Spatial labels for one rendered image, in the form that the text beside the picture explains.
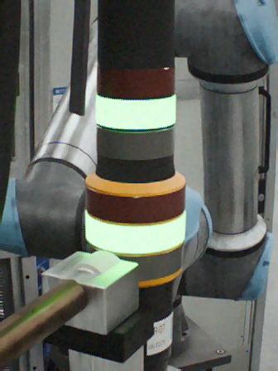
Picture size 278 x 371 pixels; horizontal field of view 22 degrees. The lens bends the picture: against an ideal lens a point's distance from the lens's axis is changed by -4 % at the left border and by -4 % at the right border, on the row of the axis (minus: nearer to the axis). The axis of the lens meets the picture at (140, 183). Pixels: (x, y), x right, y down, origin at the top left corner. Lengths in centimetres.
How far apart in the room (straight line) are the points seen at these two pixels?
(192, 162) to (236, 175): 148
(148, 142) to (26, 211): 41
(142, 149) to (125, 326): 7
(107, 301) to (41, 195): 43
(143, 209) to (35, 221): 40
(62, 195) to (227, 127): 38
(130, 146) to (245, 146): 74
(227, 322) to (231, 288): 171
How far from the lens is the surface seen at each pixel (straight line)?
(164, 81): 30
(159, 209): 31
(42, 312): 26
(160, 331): 34
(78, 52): 30
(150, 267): 31
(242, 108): 101
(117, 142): 30
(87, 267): 30
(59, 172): 73
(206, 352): 127
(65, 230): 69
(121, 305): 30
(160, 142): 31
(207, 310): 279
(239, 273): 115
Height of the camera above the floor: 166
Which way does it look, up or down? 16 degrees down
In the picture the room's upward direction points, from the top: straight up
